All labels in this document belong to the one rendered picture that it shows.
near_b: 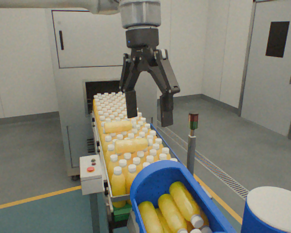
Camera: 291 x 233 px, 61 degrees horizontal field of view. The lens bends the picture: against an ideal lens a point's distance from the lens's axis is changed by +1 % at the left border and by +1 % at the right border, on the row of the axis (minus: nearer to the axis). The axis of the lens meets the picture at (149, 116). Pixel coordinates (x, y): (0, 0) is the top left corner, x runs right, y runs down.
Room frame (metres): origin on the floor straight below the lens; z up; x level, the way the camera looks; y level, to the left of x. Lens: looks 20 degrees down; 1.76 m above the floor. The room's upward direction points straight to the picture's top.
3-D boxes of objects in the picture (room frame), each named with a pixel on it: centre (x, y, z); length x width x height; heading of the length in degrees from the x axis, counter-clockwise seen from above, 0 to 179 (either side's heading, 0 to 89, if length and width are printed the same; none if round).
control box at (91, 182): (1.08, 0.30, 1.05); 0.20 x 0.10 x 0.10; 16
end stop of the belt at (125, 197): (1.04, -0.01, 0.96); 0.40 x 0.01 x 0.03; 106
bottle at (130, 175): (1.05, 0.09, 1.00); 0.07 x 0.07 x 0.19
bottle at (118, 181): (1.03, 0.16, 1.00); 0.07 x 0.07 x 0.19
